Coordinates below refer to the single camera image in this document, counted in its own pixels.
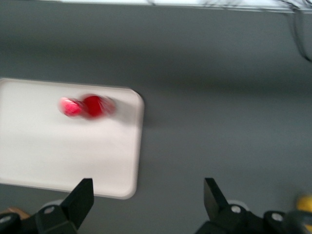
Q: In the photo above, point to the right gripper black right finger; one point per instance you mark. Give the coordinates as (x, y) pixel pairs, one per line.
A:
(215, 202)

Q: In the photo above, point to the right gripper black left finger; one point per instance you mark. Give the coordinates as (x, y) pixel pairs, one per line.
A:
(78, 202)

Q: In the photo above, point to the red coke bottle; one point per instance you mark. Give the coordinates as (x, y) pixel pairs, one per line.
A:
(91, 108)

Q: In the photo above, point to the beige rectangular tray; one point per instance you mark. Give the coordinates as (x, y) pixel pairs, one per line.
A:
(61, 151)

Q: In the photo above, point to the wooden two-drawer cabinet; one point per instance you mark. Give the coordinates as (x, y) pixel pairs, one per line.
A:
(17, 211)

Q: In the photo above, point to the yellow lemon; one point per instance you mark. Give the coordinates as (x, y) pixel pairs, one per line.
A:
(305, 203)

